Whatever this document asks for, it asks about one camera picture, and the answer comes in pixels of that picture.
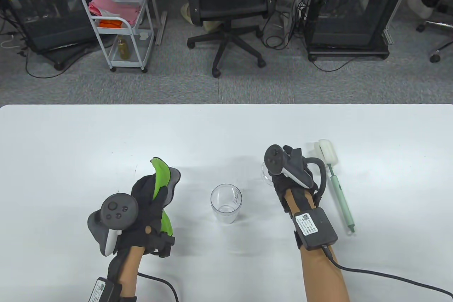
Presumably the clear plastic shaker lid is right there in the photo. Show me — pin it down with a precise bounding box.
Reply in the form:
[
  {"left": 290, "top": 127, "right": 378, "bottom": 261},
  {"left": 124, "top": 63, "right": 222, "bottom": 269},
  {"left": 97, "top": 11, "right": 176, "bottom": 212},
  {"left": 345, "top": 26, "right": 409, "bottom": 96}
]
[{"left": 260, "top": 161, "right": 276, "bottom": 185}]

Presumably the black cable bundle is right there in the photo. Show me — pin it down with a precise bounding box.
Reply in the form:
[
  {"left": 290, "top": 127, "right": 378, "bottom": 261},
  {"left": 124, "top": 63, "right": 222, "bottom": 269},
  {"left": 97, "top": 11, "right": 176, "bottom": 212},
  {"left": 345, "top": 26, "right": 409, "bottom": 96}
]
[{"left": 261, "top": 0, "right": 312, "bottom": 51}]

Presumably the black equipment cabinet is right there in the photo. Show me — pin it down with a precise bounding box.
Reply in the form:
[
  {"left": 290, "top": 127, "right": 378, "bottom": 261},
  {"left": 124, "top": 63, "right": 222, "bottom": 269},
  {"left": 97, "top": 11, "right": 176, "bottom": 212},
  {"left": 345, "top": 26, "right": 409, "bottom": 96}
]
[
  {"left": 0, "top": 0, "right": 104, "bottom": 71},
  {"left": 304, "top": 0, "right": 406, "bottom": 62}
]

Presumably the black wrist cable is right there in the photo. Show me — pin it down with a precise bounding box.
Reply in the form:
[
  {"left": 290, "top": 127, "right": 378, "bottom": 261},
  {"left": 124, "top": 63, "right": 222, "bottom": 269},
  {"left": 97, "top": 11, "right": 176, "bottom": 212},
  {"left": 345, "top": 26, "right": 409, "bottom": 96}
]
[
  {"left": 320, "top": 243, "right": 453, "bottom": 299},
  {"left": 137, "top": 272, "right": 179, "bottom": 302}
]

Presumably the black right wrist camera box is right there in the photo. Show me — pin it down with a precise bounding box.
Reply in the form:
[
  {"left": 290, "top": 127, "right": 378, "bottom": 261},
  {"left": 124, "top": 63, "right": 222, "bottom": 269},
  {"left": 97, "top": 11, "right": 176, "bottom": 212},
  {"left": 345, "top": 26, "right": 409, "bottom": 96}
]
[{"left": 292, "top": 208, "right": 339, "bottom": 251}]

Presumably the clear plastic shaker cup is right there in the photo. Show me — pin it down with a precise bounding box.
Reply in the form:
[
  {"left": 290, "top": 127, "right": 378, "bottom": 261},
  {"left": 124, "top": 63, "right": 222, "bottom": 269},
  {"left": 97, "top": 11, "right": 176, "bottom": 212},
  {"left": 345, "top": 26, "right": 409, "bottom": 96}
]
[{"left": 210, "top": 183, "right": 243, "bottom": 225}]

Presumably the grey black controller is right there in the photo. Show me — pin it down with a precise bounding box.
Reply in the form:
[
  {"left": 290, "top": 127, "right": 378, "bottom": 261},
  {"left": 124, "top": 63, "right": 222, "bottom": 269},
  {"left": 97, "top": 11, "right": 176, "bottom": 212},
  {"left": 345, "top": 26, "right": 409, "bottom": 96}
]
[
  {"left": 263, "top": 144, "right": 327, "bottom": 207},
  {"left": 87, "top": 193, "right": 139, "bottom": 257}
]

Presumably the grey black left controller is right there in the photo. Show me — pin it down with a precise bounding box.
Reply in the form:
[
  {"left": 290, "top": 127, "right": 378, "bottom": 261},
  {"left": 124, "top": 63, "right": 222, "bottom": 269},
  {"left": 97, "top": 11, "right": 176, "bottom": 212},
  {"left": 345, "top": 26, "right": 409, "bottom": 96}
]
[{"left": 87, "top": 193, "right": 139, "bottom": 257}]

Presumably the person's right hand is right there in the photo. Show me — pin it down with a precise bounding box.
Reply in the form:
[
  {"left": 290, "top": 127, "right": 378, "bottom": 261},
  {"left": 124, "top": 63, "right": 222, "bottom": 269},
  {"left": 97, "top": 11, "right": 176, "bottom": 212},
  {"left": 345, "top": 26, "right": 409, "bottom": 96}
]
[{"left": 271, "top": 173, "right": 320, "bottom": 213}]

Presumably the green microfibre cloth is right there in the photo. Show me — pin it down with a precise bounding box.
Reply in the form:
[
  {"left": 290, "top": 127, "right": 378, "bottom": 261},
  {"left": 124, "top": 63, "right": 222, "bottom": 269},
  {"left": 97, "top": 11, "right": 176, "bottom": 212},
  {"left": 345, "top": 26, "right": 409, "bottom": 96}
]
[{"left": 150, "top": 157, "right": 182, "bottom": 237}]

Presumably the grey black right controller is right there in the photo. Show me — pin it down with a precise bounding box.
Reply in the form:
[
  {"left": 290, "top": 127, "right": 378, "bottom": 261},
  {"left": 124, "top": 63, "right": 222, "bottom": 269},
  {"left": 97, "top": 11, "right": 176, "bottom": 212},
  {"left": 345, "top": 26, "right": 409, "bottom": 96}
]
[{"left": 263, "top": 144, "right": 327, "bottom": 207}]

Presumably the grey chair base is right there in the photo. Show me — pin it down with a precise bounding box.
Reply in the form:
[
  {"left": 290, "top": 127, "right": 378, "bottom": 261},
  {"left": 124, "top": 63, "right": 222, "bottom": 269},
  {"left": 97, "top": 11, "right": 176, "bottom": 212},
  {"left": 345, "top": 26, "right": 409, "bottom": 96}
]
[{"left": 416, "top": 20, "right": 453, "bottom": 64}]

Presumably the pink cloth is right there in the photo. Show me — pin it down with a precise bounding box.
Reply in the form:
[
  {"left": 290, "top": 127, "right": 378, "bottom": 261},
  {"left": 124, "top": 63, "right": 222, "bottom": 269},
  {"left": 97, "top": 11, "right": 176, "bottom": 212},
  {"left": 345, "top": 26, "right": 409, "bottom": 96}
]
[{"left": 88, "top": 0, "right": 141, "bottom": 26}]

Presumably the white sponge cup brush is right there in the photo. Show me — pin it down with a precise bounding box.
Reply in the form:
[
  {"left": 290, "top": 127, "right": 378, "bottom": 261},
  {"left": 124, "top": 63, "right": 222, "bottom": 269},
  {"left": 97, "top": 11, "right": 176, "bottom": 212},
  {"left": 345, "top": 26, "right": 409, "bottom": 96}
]
[{"left": 314, "top": 139, "right": 356, "bottom": 235}]

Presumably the white rolling cart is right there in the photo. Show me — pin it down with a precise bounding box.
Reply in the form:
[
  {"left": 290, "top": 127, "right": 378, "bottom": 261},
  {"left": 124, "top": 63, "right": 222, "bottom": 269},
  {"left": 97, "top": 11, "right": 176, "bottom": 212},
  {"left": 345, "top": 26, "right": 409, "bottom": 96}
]
[{"left": 78, "top": 0, "right": 156, "bottom": 74}]

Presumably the person's left hand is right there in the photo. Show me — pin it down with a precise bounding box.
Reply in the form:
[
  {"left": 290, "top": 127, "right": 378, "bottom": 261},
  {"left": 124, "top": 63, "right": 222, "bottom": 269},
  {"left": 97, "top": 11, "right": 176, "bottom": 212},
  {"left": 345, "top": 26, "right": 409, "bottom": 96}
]
[{"left": 113, "top": 174, "right": 176, "bottom": 258}]

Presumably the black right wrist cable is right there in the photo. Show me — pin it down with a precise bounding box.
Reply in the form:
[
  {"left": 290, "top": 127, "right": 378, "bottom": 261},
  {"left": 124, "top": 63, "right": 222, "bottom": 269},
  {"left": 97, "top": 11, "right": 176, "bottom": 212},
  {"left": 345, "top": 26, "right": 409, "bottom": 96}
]
[{"left": 320, "top": 243, "right": 453, "bottom": 299}]

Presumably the yellowish drink bottle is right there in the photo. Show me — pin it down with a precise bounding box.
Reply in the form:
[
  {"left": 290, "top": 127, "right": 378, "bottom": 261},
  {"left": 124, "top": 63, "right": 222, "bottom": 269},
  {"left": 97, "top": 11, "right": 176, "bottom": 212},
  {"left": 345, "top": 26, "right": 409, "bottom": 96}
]
[{"left": 117, "top": 35, "right": 131, "bottom": 60}]

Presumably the black floor cable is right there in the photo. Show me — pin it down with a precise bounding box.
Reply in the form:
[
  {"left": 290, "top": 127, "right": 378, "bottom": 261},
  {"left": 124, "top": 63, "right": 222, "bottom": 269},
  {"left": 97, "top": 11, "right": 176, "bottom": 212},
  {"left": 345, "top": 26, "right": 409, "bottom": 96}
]
[
  {"left": 0, "top": 8, "right": 89, "bottom": 79},
  {"left": 311, "top": 56, "right": 358, "bottom": 73}
]

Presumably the aluminium frame post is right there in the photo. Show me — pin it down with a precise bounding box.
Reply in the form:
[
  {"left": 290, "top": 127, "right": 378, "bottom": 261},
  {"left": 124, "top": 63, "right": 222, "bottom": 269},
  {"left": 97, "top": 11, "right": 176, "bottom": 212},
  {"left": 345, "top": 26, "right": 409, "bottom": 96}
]
[
  {"left": 383, "top": 0, "right": 422, "bottom": 46},
  {"left": 136, "top": 0, "right": 168, "bottom": 46}
]

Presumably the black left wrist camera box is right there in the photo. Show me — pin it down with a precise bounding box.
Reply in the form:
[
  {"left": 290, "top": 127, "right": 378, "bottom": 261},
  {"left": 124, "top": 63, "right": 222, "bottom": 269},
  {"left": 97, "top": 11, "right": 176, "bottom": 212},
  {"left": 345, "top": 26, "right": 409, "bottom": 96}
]
[{"left": 87, "top": 277, "right": 137, "bottom": 302}]

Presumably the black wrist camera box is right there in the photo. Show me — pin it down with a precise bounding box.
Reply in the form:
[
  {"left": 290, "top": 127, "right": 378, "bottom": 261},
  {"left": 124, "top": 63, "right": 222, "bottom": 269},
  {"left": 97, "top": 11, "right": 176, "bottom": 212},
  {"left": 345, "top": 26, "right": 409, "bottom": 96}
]
[
  {"left": 292, "top": 208, "right": 339, "bottom": 251},
  {"left": 87, "top": 277, "right": 137, "bottom": 302}
]

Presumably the person's right forearm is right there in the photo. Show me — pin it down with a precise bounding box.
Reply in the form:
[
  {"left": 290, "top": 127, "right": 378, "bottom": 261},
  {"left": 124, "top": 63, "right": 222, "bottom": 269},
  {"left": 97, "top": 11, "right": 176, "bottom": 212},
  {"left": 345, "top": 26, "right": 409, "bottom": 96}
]
[{"left": 285, "top": 189, "right": 351, "bottom": 302}]

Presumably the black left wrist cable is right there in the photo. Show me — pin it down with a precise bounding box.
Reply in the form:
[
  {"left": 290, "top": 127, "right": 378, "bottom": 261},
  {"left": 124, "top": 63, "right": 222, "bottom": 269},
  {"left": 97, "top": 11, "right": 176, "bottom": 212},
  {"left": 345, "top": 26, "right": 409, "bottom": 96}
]
[{"left": 137, "top": 272, "right": 179, "bottom": 302}]

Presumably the person's left forearm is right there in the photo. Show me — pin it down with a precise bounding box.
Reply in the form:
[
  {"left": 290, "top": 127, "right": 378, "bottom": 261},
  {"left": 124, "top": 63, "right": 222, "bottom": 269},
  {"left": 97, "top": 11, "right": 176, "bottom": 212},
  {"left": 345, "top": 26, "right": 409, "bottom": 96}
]
[{"left": 111, "top": 245, "right": 146, "bottom": 302}]

